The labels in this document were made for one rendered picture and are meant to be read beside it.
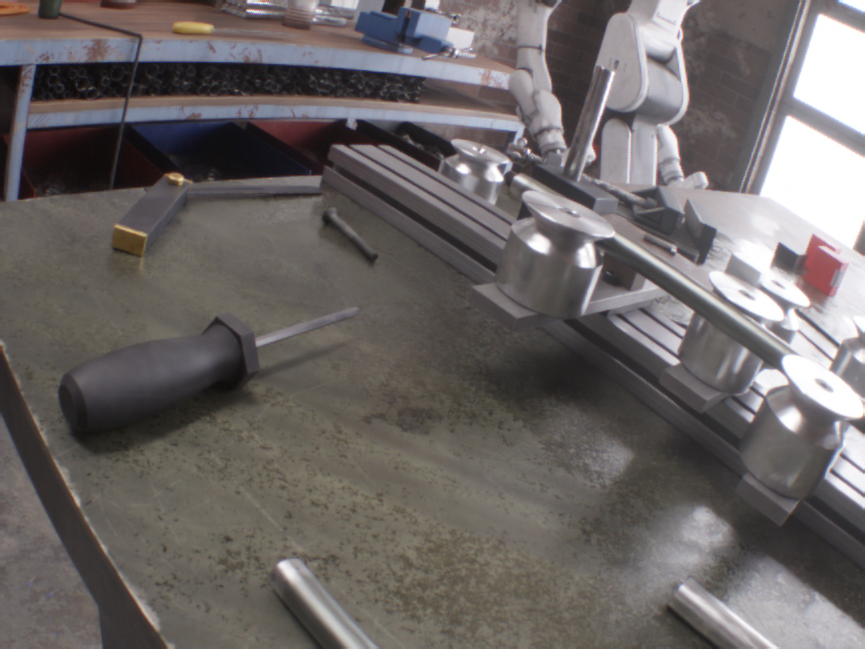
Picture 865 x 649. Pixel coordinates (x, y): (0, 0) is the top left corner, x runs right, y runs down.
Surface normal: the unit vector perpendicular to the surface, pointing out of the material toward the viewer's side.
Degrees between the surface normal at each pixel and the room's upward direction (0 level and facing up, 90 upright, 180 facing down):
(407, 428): 0
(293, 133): 90
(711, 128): 90
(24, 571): 0
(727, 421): 90
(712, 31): 90
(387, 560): 0
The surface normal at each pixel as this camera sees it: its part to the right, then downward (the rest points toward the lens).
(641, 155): 0.57, 0.19
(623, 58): -0.75, 0.05
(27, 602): 0.28, -0.86
